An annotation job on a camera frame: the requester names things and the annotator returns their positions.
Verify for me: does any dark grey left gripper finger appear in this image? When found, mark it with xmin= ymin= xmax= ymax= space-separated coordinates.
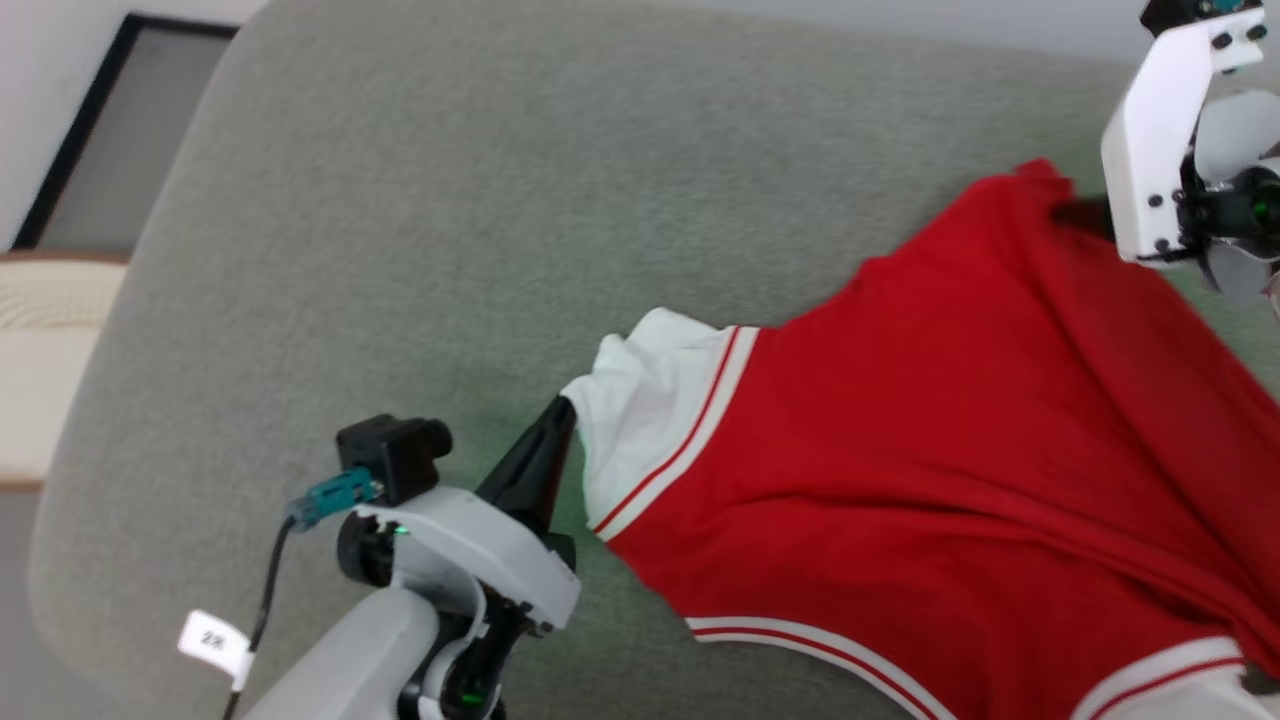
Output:
xmin=476 ymin=396 xmax=579 ymax=537

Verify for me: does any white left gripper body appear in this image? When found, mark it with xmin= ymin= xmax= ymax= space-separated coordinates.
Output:
xmin=337 ymin=487 xmax=582 ymax=720

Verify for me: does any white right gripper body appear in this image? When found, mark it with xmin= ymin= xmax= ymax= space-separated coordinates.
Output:
xmin=1101 ymin=5 xmax=1271 ymax=267

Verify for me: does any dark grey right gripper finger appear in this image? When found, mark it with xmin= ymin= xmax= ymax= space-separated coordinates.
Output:
xmin=1050 ymin=194 xmax=1117 ymax=242

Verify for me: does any red white sports jersey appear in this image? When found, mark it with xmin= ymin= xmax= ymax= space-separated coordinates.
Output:
xmin=560 ymin=158 xmax=1280 ymax=720

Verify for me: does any grey-green fabric sofa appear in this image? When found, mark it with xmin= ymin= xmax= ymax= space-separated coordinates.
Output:
xmin=28 ymin=0 xmax=1280 ymax=720

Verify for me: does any cream perforated panel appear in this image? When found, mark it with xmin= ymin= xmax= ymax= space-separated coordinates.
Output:
xmin=0 ymin=250 xmax=132 ymax=492

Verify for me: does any black framed grey panel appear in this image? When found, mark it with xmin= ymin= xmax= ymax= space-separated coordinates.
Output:
xmin=10 ymin=12 xmax=241 ymax=257

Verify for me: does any teal cable connector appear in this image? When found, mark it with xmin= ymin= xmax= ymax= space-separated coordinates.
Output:
xmin=288 ymin=467 xmax=384 ymax=529

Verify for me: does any white cable label tag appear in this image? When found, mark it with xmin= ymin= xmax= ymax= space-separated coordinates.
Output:
xmin=178 ymin=609 xmax=253 ymax=692

